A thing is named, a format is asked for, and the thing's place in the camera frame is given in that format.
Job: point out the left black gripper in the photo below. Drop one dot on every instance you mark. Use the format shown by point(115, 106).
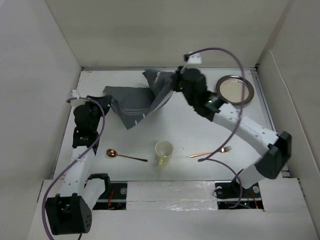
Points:
point(104, 101)

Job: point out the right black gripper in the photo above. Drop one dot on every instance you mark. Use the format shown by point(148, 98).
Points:
point(177, 77)

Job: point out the grey cloth placemat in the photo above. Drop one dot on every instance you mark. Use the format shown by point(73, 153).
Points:
point(133, 104)

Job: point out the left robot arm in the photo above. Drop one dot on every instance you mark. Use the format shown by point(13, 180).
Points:
point(70, 210)

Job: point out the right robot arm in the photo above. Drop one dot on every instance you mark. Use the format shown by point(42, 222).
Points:
point(274, 148)

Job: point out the round metal plate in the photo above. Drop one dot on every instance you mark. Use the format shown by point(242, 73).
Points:
point(229, 87)

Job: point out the copper spoon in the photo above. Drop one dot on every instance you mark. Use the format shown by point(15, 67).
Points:
point(112, 154)

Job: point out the yellow mug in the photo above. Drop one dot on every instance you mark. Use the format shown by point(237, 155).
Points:
point(163, 150)

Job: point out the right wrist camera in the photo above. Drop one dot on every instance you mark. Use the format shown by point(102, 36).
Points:
point(192, 59)

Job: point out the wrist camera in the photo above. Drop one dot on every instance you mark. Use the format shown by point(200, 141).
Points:
point(192, 59)
point(75, 95)

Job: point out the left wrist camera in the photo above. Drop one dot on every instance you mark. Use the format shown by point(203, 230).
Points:
point(75, 95)

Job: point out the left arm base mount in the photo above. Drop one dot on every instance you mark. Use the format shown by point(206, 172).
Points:
point(115, 195)

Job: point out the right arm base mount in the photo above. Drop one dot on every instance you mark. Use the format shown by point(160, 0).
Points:
point(242, 192)

